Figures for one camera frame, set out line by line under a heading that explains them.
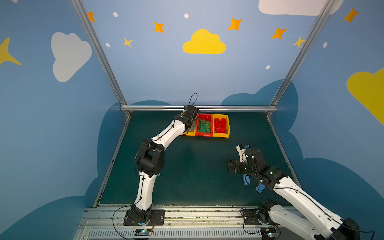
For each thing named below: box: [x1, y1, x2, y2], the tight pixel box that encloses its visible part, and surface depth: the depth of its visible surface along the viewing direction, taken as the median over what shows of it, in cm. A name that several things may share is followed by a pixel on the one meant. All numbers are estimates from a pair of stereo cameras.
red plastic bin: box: [196, 113, 213, 137], surface depth 107 cm
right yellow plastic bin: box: [212, 114, 231, 138], surface depth 107 cm
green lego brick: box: [197, 119, 211, 133], surface depth 110 cm
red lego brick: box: [214, 118, 227, 134], surface depth 110 cm
